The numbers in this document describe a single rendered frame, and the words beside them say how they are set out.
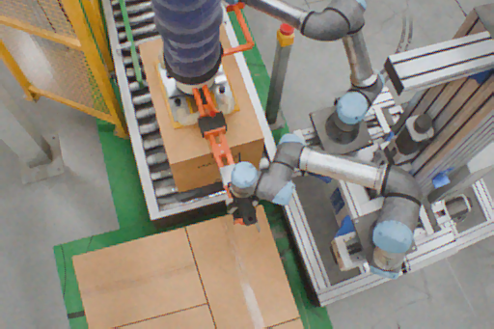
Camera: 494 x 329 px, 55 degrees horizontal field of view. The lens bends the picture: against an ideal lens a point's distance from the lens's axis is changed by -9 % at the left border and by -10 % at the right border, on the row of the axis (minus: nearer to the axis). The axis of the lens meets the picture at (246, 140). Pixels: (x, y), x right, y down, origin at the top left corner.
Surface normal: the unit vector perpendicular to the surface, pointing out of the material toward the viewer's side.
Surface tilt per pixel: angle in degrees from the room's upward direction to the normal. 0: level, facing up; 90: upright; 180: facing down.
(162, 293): 0
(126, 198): 0
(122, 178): 0
